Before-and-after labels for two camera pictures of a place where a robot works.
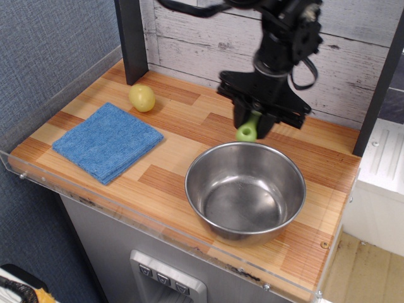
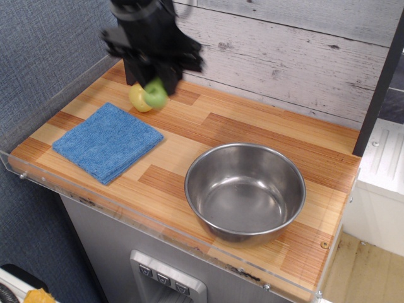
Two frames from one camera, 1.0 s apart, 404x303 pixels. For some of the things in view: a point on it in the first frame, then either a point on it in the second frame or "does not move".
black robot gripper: (262, 91) -> (156, 39)
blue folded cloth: (106, 142) does not move
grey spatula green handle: (247, 132) -> (154, 93)
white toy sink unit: (375, 212) does not move
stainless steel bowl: (245, 194) does not move
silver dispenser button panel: (162, 283) does not move
